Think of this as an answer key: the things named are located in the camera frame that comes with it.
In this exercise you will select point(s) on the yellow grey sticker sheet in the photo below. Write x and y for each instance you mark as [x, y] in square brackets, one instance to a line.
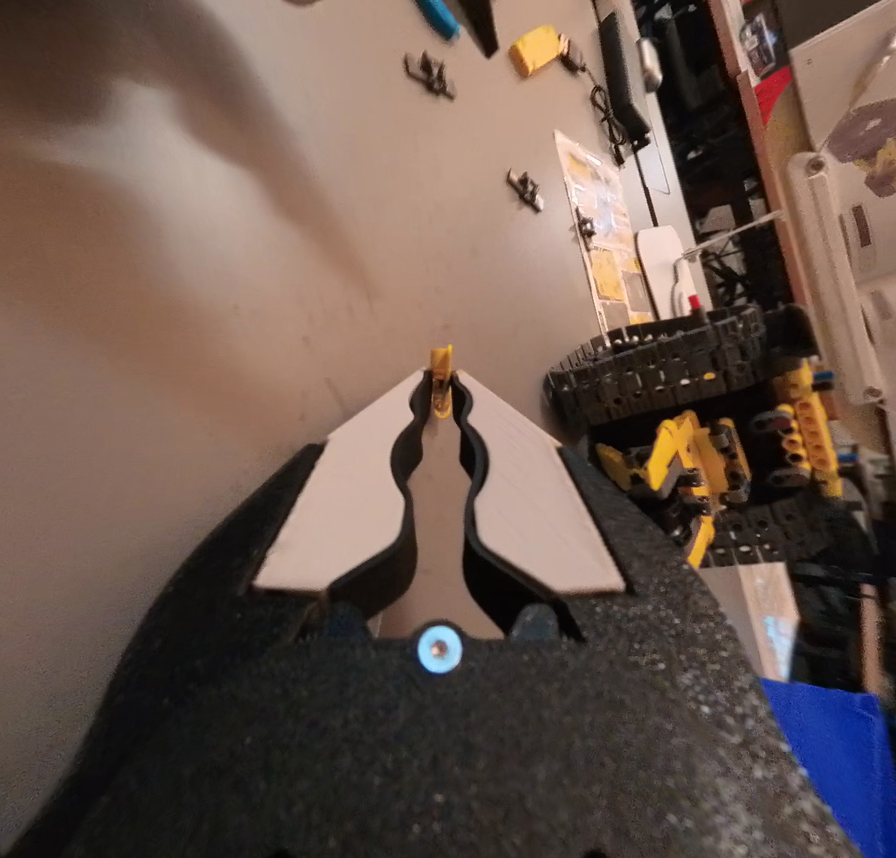
[609, 277]

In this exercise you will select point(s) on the wooden board edge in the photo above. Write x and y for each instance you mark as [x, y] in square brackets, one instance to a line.
[763, 144]

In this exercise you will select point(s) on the black toy track link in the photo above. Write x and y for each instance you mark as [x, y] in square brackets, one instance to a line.
[585, 227]

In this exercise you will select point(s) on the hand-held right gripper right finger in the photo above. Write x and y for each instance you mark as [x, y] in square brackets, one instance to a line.
[539, 522]

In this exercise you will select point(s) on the blue cloth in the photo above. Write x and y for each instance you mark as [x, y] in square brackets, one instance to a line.
[833, 753]

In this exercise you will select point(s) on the black yellow toy tracked vehicle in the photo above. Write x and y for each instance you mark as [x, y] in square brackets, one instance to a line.
[651, 375]

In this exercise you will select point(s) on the blue plastic brick separator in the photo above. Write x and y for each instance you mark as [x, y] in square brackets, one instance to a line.
[434, 4]

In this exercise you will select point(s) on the yellow toy battery box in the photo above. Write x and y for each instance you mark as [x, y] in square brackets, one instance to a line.
[535, 50]

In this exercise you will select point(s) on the black keyboard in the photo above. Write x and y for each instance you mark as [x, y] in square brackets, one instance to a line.
[623, 81]

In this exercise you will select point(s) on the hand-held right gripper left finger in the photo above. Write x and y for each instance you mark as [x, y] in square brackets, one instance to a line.
[343, 522]

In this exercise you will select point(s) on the white panel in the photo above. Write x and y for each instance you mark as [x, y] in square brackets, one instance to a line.
[840, 53]

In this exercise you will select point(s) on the yellow toy panel piece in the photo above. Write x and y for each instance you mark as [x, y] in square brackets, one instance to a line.
[441, 364]

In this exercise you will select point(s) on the grey toy track link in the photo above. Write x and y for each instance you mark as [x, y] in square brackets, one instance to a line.
[526, 190]
[430, 74]

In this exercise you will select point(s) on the white plastic bracket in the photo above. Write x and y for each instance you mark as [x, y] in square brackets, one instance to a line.
[826, 256]

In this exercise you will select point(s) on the instruction booklet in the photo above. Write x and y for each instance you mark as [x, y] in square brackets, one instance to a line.
[661, 270]

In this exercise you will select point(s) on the purple yellow foam block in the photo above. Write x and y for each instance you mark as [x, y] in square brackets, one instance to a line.
[864, 134]

